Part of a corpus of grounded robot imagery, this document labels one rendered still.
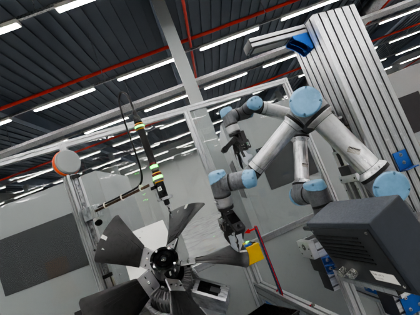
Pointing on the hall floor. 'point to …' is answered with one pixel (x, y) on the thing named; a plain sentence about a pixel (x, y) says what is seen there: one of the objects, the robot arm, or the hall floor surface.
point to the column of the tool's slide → (87, 232)
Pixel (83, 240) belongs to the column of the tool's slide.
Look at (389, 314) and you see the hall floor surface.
